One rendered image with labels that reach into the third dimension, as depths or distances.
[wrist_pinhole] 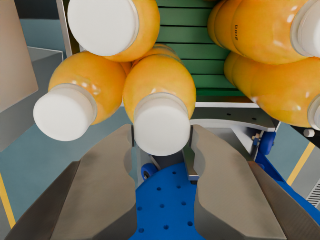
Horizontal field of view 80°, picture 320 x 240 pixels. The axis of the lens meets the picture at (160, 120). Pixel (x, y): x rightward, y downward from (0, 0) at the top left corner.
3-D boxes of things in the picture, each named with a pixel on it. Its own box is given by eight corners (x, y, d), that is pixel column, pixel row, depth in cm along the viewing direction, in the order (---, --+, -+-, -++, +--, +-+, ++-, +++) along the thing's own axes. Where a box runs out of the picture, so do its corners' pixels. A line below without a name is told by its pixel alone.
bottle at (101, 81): (130, 88, 35) (107, 150, 18) (90, 78, 34) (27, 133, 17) (139, 48, 31) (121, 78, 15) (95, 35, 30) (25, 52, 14)
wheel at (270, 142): (255, 156, 33) (267, 161, 32) (261, 134, 31) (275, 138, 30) (260, 145, 37) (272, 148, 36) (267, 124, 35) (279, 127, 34)
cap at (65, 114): (93, 131, 17) (86, 143, 16) (47, 121, 17) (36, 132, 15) (98, 91, 16) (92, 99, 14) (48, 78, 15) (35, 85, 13)
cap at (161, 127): (170, 83, 14) (172, 91, 12) (195, 124, 15) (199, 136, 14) (125, 110, 14) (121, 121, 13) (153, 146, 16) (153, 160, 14)
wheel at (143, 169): (155, 185, 33) (165, 180, 35) (144, 162, 35) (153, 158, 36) (146, 190, 37) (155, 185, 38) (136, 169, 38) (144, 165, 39)
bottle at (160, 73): (165, 34, 29) (179, 51, 12) (186, 73, 32) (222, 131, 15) (126, 59, 30) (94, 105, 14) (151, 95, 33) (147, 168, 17)
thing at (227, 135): (177, 138, 37) (186, 188, 26) (178, 127, 36) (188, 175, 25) (229, 138, 37) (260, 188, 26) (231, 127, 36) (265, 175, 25)
